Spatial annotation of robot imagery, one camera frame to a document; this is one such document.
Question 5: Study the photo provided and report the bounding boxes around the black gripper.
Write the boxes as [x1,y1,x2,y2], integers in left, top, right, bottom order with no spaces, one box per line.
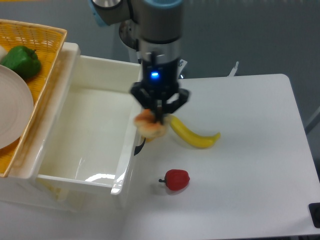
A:
[130,51,190,125]

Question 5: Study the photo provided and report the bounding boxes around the round bread roll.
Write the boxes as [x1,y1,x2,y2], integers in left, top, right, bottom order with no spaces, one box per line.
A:
[133,109,167,139]

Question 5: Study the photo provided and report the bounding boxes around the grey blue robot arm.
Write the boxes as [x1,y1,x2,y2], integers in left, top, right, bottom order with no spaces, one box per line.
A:
[89,0,190,124]

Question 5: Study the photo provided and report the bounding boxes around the upper white drawer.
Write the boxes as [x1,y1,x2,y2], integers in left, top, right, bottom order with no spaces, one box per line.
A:
[29,54,150,210]

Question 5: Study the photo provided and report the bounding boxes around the white drawer cabinet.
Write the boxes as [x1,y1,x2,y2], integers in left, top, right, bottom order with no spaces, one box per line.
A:
[0,42,85,212]

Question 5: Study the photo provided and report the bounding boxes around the yellow bell pepper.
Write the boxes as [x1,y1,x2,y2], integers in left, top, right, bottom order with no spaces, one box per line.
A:
[141,136,155,143]

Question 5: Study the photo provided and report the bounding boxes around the yellow banana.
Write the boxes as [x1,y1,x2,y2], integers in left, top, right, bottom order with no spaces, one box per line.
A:
[169,115,221,149]

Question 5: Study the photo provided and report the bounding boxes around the red bell pepper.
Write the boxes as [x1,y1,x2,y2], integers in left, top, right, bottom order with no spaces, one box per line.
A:
[158,169,190,191]

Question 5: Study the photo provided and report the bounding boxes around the yellow woven basket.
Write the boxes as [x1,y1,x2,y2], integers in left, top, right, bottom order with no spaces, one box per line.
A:
[0,19,67,178]

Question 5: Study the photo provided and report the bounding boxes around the pink plate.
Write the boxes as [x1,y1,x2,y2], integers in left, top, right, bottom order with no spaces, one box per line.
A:
[0,66,34,149]

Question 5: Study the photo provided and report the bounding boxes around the green bell pepper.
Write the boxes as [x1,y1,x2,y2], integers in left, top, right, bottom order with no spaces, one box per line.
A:
[0,45,42,80]

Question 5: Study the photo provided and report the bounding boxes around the black object at table edge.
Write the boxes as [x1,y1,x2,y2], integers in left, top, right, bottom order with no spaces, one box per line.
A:
[308,202,320,229]

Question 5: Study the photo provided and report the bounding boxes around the black drawer handle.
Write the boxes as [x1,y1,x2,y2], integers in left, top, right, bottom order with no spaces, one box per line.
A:
[134,137,146,156]

